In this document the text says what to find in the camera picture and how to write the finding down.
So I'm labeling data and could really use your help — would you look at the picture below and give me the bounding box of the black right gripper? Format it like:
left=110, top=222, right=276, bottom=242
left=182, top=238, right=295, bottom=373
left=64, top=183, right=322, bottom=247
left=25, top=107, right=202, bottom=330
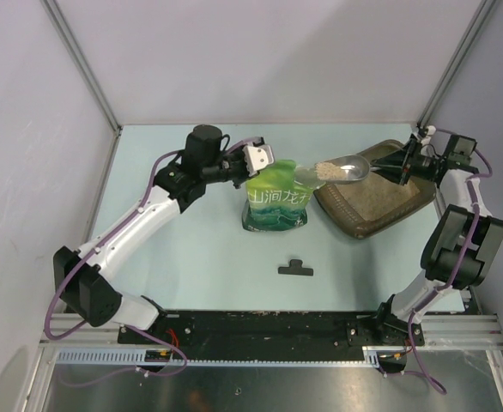
left=370, top=138, right=439, bottom=185

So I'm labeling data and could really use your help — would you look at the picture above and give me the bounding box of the metal scoop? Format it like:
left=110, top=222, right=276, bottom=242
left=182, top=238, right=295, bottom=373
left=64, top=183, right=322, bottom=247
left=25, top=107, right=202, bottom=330
left=294, top=154, right=377, bottom=189

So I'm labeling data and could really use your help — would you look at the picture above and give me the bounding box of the green litter bag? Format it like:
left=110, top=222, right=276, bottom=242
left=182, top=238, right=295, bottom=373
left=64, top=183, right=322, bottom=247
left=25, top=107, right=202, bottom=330
left=241, top=160, right=317, bottom=232

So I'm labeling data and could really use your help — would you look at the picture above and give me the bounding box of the black bag clip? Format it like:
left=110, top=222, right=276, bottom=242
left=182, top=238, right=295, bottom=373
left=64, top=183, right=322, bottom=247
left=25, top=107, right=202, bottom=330
left=277, top=259, right=314, bottom=276

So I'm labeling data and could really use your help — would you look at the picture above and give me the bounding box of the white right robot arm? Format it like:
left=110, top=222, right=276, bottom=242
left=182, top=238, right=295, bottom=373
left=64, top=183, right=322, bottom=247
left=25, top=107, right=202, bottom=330
left=371, top=126, right=503, bottom=344

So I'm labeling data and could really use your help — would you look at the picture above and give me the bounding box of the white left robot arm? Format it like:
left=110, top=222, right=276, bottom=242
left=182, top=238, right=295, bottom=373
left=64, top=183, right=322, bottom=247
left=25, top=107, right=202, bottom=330
left=53, top=124, right=272, bottom=343

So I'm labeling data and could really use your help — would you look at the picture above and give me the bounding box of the beige cat litter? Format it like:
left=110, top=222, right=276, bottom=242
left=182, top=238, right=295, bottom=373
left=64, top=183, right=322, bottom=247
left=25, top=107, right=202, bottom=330
left=338, top=173, right=419, bottom=221

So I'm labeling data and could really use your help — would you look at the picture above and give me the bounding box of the brown plastic litter box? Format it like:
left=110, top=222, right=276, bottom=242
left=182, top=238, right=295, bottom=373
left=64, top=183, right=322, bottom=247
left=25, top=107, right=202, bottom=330
left=312, top=139, right=436, bottom=240

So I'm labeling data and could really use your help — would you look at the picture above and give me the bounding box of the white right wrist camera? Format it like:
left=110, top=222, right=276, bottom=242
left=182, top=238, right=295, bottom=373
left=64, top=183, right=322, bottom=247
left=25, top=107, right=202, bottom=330
left=417, top=125, right=437, bottom=147

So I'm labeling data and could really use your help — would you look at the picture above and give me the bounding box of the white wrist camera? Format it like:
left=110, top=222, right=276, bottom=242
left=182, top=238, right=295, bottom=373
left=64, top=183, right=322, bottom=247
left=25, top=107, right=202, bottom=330
left=243, top=144, right=275, bottom=177
left=417, top=125, right=437, bottom=147

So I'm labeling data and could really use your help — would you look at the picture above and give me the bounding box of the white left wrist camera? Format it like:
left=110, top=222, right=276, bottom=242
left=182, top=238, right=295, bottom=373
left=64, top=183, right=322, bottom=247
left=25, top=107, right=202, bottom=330
left=243, top=144, right=275, bottom=177

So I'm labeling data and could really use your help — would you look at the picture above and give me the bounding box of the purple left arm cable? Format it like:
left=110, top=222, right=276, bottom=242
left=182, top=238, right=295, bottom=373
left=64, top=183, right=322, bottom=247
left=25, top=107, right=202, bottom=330
left=45, top=136, right=265, bottom=387

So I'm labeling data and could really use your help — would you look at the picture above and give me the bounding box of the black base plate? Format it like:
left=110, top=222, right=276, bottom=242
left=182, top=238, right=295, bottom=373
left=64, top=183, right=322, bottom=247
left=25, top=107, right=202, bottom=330
left=118, top=309, right=424, bottom=349

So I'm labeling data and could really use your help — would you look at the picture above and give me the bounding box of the aluminium frame rail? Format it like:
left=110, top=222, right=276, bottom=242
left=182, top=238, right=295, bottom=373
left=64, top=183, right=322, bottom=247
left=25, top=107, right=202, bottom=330
left=39, top=312, right=124, bottom=348

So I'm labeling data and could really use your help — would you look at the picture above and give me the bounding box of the white slotted cable duct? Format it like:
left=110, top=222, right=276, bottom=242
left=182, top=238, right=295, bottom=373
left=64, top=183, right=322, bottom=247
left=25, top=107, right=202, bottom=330
left=57, top=347, right=379, bottom=367

